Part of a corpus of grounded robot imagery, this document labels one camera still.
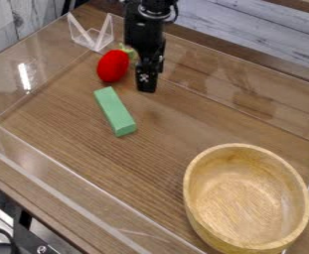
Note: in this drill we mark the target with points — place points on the red plush strawberry toy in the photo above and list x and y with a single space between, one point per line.
113 65

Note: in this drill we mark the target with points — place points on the wooden bowl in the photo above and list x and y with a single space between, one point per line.
247 200

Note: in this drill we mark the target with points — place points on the clear acrylic tray wall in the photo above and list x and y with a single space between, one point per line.
110 191

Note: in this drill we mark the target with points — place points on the clear acrylic corner bracket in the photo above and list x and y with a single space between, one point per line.
93 39

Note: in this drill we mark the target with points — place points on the black metal table frame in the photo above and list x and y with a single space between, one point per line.
29 242

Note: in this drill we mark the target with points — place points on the green rectangular block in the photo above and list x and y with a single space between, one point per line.
116 112

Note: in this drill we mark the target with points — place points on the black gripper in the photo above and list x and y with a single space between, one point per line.
147 16

